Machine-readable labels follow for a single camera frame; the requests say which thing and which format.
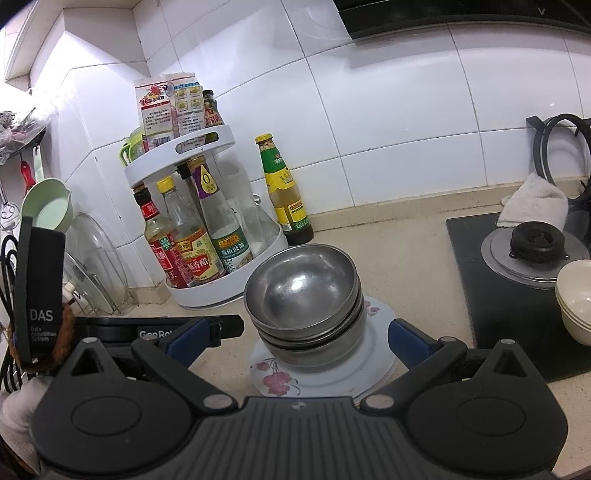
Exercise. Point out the black wall ring holder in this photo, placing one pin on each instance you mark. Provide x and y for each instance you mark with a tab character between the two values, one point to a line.
561	146

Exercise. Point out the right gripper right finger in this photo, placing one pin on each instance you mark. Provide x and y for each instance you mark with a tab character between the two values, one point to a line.
475	411

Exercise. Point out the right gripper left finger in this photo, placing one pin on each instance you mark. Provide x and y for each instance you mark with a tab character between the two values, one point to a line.
94	421

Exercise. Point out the red label soy sauce bottle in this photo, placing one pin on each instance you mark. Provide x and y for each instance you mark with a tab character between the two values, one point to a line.
158	233

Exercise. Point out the glass pot lid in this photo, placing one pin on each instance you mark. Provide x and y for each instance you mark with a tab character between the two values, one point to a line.
88	246

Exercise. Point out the yellow cap vinegar bottle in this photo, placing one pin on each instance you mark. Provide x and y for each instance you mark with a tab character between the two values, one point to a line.
190	235

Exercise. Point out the yellow label seasoning box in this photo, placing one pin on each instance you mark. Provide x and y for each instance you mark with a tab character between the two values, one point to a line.
187	103

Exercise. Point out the green plastic cup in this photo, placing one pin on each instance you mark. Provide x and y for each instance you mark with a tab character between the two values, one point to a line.
133	147

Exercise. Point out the cream ceramic cup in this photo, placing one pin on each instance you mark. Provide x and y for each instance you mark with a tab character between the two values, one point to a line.
573	294

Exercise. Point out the white two-tier rotating rack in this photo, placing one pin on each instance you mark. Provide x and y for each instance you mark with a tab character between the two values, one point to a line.
162	162

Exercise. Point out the black range hood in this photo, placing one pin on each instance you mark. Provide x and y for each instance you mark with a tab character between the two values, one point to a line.
363	18

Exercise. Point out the wire lid rack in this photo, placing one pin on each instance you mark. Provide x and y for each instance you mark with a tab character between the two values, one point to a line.
87	297

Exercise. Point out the purple label fish sauce bottle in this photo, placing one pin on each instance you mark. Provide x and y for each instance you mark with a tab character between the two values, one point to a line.
222	224

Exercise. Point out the black stove top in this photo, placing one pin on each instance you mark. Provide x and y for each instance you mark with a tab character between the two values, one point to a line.
502	309

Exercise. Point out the pink flower plate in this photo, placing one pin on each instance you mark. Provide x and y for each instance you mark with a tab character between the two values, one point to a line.
362	371

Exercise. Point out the white dish towel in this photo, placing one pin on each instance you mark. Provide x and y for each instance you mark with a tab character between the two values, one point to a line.
537	200

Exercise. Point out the left gloved hand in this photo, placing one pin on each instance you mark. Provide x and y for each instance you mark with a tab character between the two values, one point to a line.
17	410

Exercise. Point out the red white seasoning box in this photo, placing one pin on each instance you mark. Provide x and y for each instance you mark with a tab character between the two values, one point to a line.
154	101

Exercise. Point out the red label sauce jar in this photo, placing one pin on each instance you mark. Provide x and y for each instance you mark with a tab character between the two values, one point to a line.
212	117

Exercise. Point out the green yellow oyster sauce bottle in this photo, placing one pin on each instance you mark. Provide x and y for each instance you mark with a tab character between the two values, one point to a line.
284	194

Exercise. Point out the steel bowl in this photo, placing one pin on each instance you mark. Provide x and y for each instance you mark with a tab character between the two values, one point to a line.
324	349
313	266
307	315

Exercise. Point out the green plastic ladle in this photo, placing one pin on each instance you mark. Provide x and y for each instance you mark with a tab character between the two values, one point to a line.
49	204

